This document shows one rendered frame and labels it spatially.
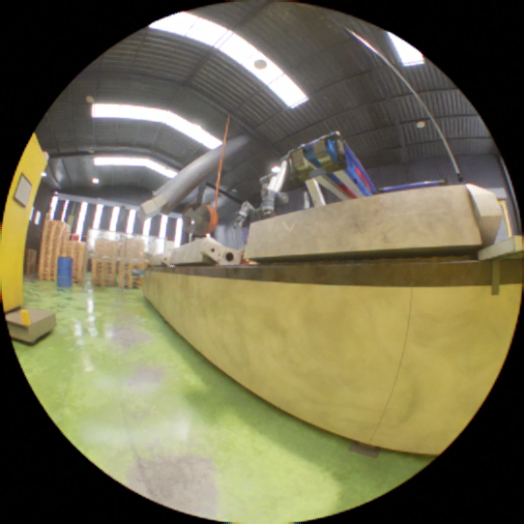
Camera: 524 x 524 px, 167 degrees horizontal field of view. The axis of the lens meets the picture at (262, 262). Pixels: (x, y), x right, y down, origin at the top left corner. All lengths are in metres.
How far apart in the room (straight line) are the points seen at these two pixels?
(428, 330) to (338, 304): 0.31
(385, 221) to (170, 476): 1.13
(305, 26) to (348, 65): 2.46
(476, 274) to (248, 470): 0.95
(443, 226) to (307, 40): 8.90
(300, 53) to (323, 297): 9.15
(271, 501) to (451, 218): 1.01
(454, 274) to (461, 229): 0.13
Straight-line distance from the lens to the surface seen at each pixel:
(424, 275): 0.57
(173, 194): 7.42
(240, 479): 0.80
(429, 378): 0.66
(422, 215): 0.62
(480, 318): 0.64
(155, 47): 10.13
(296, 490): 0.79
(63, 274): 6.32
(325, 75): 9.60
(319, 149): 0.68
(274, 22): 9.23
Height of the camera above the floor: 0.72
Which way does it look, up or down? 4 degrees up
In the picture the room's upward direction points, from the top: 2 degrees clockwise
